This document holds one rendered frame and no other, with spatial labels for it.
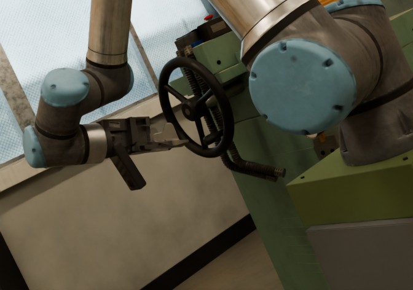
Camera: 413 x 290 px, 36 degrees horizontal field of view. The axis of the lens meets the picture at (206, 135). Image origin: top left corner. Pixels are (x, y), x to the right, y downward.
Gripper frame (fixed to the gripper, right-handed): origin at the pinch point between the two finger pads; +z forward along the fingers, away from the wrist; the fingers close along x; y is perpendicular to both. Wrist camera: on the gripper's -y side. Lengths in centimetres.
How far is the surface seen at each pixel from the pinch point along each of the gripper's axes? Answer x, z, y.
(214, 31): 6.2, 20.3, 31.4
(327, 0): -18, 40, 33
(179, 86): 38, 27, 23
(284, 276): 28, 51, -41
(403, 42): -12, 75, 25
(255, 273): 91, 87, -49
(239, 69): 4.3, 25.8, 20.1
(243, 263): 109, 95, -46
